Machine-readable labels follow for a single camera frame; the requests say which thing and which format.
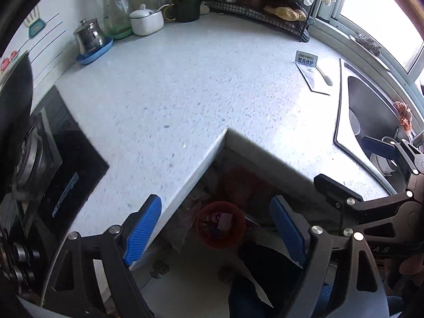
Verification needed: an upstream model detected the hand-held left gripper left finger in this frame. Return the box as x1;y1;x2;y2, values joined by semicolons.
41;194;163;318

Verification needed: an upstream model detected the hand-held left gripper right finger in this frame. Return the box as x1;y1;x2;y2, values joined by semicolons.
269;195;390;318

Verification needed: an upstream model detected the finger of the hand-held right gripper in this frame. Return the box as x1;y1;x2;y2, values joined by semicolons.
360;135;424;176
313;174;413;238

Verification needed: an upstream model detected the red plastic basin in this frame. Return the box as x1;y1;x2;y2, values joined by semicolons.
196;201;246;249

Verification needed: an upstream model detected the person's right hand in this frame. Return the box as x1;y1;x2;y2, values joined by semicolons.
386;255;424;292

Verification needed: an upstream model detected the pink cloth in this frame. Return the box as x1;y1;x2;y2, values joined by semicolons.
394;101;413;135

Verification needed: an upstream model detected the steel sink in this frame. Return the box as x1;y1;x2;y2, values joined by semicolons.
334;58;424;193

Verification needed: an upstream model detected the white plastic bag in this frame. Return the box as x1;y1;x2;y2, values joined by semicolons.
166;212;202;255

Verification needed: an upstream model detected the frosted cabinet door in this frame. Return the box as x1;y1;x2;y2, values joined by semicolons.
215;149;319;229

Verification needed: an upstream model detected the white cotton swab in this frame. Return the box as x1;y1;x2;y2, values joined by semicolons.
315;64;333;87

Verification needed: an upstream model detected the black glass gas stove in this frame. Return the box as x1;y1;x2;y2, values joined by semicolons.
0;84;110;305

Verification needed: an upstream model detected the dark scouring pad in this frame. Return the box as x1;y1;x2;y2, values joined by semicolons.
354;32;381;55

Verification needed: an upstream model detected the metal stove knob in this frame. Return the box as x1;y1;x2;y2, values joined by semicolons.
10;267;35;285
13;242;40;262

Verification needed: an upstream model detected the ginger root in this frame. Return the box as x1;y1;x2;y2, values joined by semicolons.
263;5;307;22

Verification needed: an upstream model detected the blue dish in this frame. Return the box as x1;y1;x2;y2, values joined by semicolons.
76;38;114;65

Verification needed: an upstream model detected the steel oil pot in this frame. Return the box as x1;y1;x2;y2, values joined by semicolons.
73;18;107;55

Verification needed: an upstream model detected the white ceramic jar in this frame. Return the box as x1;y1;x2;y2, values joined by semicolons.
129;4;165;36

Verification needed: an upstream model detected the glass pitcher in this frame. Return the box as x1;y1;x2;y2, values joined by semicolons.
99;0;133;38

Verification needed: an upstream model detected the dark green mug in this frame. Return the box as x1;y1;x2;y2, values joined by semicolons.
162;0;202;24

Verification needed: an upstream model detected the black wok with orange handle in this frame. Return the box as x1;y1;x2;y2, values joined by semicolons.
0;51;34;199

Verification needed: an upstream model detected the black wire rack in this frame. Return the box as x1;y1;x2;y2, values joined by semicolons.
202;0;319;43

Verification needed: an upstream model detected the kitchen wall decal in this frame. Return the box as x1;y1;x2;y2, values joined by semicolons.
0;7;67;73

